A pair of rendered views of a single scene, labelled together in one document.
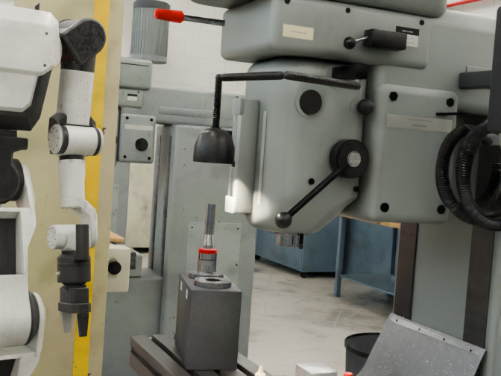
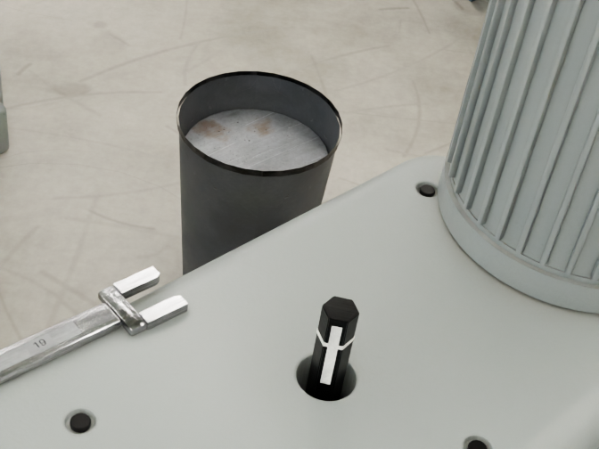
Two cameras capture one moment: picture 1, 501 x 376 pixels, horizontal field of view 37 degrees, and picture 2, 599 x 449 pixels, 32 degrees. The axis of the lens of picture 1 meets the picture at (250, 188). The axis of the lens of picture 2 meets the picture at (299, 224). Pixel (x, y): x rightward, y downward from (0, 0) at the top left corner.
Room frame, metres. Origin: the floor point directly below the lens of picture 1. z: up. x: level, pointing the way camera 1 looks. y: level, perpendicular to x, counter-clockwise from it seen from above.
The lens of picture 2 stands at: (1.08, 0.11, 2.37)
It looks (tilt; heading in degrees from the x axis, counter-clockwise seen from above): 42 degrees down; 336
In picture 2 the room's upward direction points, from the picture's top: 9 degrees clockwise
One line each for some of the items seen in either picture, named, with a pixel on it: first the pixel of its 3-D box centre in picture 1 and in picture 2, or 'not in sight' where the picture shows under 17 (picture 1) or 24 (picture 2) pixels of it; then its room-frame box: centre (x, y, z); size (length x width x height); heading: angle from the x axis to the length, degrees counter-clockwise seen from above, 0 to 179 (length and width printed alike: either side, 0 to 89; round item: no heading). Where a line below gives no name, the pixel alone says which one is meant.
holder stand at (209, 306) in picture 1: (206, 316); not in sight; (1.83, 0.08, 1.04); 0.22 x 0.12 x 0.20; 13
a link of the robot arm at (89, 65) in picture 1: (77, 45); not in sight; (2.05, 0.49, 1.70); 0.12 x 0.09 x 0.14; 39
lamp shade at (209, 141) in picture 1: (214, 145); not in sight; (1.32, 0.07, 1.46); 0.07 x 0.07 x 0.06
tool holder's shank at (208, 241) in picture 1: (209, 226); not in sight; (1.87, 0.10, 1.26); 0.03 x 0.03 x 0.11
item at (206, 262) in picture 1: (206, 262); not in sight; (1.87, 0.10, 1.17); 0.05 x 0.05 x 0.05
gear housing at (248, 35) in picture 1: (323, 39); not in sight; (1.46, -0.12, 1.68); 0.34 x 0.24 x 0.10; 115
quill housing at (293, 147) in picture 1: (297, 147); not in sight; (1.45, -0.09, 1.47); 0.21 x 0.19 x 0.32; 25
